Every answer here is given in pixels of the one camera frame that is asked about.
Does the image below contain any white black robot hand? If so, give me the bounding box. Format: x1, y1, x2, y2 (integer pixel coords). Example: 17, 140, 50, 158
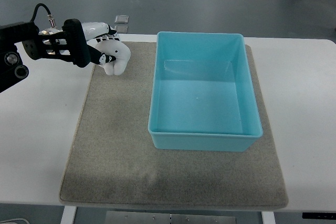
62, 19, 118, 68

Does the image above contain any white tooth plush toy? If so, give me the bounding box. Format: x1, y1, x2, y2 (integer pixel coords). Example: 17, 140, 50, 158
95, 40, 131, 76

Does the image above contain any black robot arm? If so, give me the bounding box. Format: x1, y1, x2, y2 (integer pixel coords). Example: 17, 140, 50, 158
1, 3, 70, 92

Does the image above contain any blue plastic box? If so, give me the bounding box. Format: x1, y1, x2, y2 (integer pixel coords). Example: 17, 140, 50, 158
148, 31, 263, 152

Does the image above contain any lower floor socket plate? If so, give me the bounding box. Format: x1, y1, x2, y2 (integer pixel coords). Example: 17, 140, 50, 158
114, 25, 128, 34

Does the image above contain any floor socket plate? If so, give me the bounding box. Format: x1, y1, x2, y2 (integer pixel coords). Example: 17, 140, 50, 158
114, 25, 128, 34
114, 15, 129, 24

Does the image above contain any upper floor socket plate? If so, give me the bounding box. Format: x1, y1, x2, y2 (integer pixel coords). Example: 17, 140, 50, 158
114, 15, 129, 24

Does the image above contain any grey felt mat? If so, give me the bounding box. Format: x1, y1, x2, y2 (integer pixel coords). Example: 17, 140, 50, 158
59, 42, 288, 210

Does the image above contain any white left table leg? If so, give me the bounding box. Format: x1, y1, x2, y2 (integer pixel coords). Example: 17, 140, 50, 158
60, 206, 77, 224

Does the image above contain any white table leg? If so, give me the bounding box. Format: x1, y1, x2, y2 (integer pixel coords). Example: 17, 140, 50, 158
261, 211, 276, 224
60, 206, 77, 224

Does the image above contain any white right table leg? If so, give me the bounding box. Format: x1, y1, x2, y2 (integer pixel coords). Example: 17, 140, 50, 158
261, 211, 276, 224

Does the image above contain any black label strip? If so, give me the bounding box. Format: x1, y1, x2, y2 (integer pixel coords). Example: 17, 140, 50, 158
302, 212, 336, 220

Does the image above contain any metal table base plate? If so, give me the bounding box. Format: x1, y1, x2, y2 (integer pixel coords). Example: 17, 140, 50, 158
105, 211, 237, 224

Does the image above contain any white cable at bottom left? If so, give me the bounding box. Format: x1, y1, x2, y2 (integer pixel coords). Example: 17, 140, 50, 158
0, 217, 27, 224

